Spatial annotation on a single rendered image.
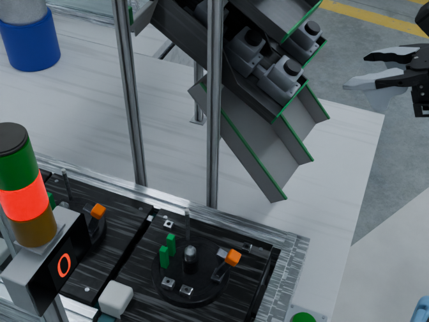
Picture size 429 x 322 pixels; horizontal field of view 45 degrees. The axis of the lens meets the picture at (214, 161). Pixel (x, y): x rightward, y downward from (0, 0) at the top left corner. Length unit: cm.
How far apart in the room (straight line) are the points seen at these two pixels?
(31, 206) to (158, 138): 79
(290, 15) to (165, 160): 58
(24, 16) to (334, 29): 245
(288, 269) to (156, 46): 97
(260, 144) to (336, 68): 223
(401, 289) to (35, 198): 78
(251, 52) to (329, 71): 232
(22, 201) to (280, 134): 64
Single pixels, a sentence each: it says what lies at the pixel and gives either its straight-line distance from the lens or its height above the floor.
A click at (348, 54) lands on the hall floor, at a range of 340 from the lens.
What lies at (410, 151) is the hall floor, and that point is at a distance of 278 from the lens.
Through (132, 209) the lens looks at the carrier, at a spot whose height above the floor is 97.
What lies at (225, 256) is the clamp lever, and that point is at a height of 106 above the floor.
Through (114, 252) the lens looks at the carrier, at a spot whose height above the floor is 97.
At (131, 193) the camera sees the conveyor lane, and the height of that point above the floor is 96.
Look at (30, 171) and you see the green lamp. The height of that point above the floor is 138.
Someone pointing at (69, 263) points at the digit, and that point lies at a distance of 72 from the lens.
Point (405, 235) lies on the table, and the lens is 123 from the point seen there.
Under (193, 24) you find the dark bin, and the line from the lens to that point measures 89.
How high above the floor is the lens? 177
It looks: 44 degrees down
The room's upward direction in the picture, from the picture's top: 1 degrees clockwise
